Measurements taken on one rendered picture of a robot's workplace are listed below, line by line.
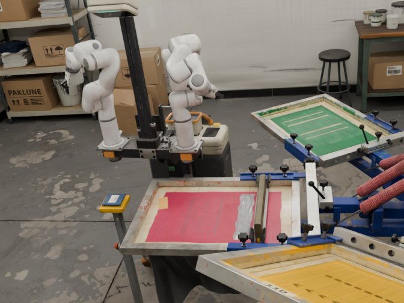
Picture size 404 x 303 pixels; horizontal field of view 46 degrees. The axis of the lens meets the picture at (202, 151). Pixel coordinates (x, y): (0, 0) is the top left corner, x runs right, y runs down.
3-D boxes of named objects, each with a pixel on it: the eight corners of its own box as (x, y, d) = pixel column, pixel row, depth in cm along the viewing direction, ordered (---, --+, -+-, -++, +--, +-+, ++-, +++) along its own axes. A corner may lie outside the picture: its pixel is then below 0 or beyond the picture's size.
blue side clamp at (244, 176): (240, 189, 250) (239, 177, 247) (241, 183, 255) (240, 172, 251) (299, 188, 244) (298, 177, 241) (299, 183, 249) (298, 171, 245)
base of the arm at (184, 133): (180, 136, 268) (177, 111, 261) (202, 137, 265) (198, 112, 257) (171, 149, 255) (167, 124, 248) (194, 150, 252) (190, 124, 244)
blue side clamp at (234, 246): (228, 261, 203) (226, 247, 199) (229, 253, 207) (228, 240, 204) (300, 263, 197) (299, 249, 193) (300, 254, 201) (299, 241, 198)
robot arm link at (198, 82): (174, 61, 187) (195, 48, 187) (179, 68, 198) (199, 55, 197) (193, 93, 185) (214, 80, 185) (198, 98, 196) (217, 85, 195)
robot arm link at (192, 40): (167, 63, 228) (198, 58, 230) (175, 80, 211) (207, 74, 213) (162, 30, 220) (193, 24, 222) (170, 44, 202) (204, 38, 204)
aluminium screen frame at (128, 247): (121, 254, 213) (119, 247, 211) (154, 183, 263) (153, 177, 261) (300, 258, 197) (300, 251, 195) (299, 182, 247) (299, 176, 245)
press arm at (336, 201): (318, 213, 216) (318, 204, 214) (318, 205, 221) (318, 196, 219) (358, 213, 212) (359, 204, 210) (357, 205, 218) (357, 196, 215)
